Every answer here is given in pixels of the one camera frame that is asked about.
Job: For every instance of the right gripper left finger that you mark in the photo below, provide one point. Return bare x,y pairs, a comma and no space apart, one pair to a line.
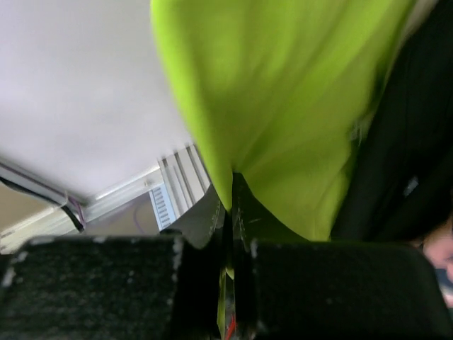
118,287

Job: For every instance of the lime green shorts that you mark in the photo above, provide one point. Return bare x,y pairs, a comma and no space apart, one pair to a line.
273,90

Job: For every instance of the slotted cable duct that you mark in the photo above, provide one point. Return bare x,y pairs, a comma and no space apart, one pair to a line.
162,207

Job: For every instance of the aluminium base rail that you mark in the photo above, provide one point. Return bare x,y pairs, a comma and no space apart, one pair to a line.
126,209

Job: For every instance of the pink patterned shorts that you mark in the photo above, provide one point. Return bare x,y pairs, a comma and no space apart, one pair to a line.
437,248

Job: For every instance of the black shorts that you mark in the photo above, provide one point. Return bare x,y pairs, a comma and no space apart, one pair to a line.
400,189

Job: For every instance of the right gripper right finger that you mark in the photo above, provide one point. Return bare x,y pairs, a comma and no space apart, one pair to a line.
295,289

